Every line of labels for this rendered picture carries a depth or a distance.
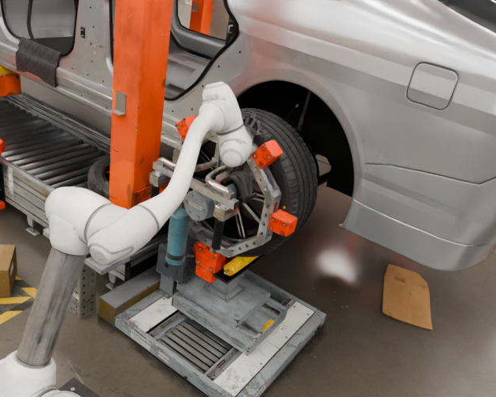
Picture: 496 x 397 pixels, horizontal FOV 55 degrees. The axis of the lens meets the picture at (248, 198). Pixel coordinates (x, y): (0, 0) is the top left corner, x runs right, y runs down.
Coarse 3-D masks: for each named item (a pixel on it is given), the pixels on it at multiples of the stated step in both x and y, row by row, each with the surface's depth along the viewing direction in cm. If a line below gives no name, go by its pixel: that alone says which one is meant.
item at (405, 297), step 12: (384, 276) 322; (396, 276) 324; (408, 276) 325; (420, 276) 327; (384, 288) 310; (396, 288) 312; (408, 288) 314; (420, 288) 317; (384, 300) 299; (396, 300) 301; (408, 300) 304; (420, 300) 306; (384, 312) 287; (396, 312) 291; (408, 312) 293; (420, 312) 295; (420, 324) 285
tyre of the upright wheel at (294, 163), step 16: (256, 112) 209; (272, 128) 200; (288, 128) 206; (288, 144) 199; (304, 144) 206; (288, 160) 194; (304, 160) 202; (288, 176) 192; (304, 176) 201; (288, 192) 194; (304, 192) 201; (288, 208) 196; (304, 208) 205; (304, 224) 219; (272, 240) 206; (240, 256) 221; (256, 256) 216
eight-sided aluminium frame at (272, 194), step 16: (256, 144) 192; (176, 160) 212; (256, 176) 190; (272, 176) 192; (272, 192) 189; (272, 208) 191; (192, 224) 221; (208, 240) 217; (224, 240) 218; (256, 240) 200
